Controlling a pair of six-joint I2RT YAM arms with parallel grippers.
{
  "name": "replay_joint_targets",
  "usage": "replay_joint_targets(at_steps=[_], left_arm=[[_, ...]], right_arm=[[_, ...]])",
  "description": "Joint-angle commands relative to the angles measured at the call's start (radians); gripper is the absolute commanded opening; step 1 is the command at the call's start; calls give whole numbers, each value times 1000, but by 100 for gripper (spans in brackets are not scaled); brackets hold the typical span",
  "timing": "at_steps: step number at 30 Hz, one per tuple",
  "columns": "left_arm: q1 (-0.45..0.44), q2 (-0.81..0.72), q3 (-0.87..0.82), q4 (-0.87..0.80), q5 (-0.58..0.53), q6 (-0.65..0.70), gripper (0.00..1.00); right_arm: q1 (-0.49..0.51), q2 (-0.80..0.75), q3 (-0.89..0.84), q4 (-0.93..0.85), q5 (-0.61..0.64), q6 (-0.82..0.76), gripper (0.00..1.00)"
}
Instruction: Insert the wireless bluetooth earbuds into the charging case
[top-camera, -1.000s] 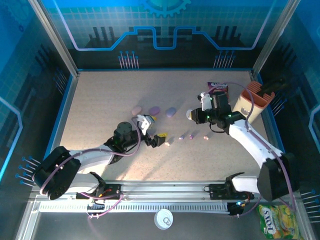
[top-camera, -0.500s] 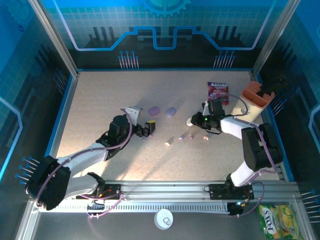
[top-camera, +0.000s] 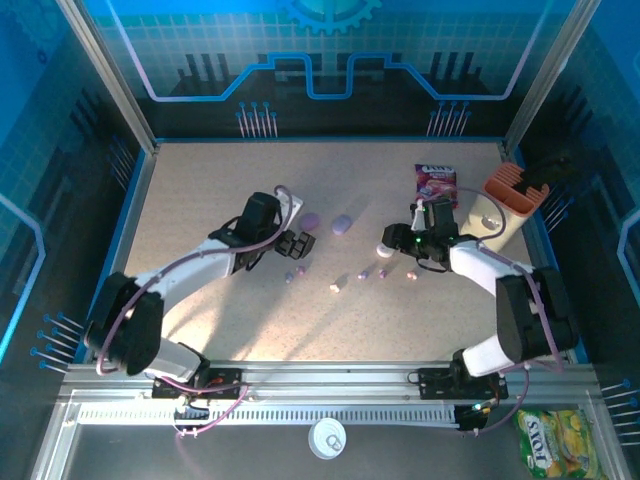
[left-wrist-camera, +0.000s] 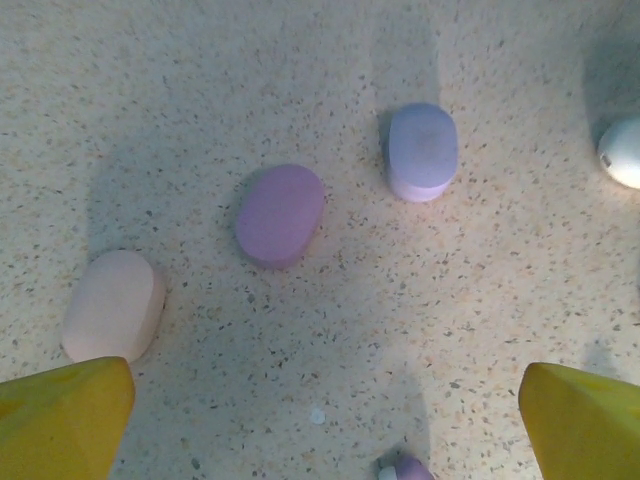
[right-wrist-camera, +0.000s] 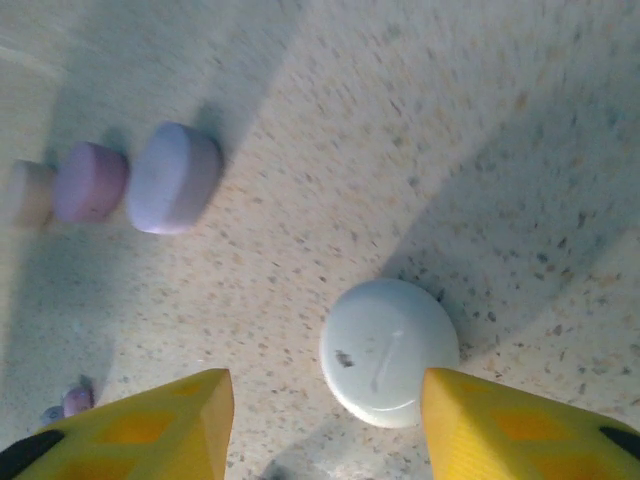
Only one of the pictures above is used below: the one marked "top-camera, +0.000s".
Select purple berry candy bag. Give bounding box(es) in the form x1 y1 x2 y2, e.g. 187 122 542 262
413 163 460 209

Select cream knife block orange top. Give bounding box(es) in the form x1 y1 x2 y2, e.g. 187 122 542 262
459 162 551 257

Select white can lid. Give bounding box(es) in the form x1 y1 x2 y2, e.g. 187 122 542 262
307 418 347 460

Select green lemon candy bag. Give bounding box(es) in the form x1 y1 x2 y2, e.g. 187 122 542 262
513 407 610 480

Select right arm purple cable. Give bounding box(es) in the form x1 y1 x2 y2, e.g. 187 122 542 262
457 187 566 437

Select black knife handle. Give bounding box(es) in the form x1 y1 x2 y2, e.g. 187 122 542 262
514 154 574 197

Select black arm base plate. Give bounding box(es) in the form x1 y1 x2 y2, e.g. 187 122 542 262
416 366 510 401
151 364 247 401

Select aluminium frame rail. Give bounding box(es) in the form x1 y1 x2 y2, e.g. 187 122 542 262
59 360 601 407

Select aluminium frame post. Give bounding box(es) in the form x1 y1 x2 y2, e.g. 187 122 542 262
55 0 160 154
502 0 601 151

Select white slotted cable duct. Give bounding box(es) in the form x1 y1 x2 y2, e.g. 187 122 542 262
77 403 461 427

